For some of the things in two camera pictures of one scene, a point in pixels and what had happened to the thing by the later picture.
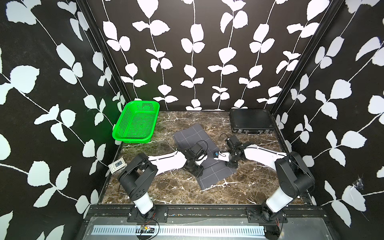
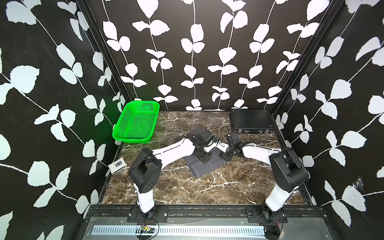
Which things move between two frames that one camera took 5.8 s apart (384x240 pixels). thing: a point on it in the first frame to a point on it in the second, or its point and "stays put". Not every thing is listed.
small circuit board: [146, 229] stays put
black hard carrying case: [251, 121] stays put
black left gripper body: [195, 169] to [204, 156]
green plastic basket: [136, 122] stays put
